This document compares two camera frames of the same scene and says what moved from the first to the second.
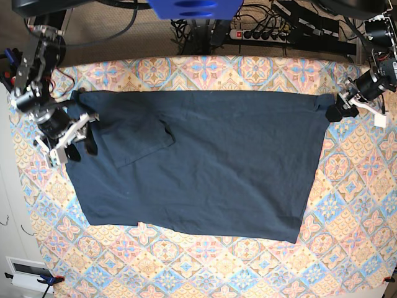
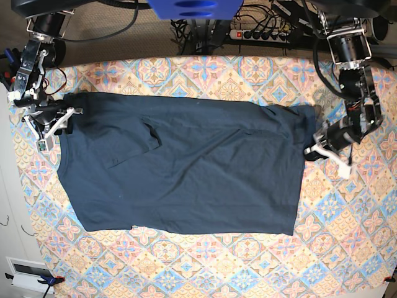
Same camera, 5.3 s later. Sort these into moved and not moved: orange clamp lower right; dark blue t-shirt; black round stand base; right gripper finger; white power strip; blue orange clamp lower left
Moved: dark blue t-shirt; right gripper finger
Not moved: white power strip; black round stand base; blue orange clamp lower left; orange clamp lower right
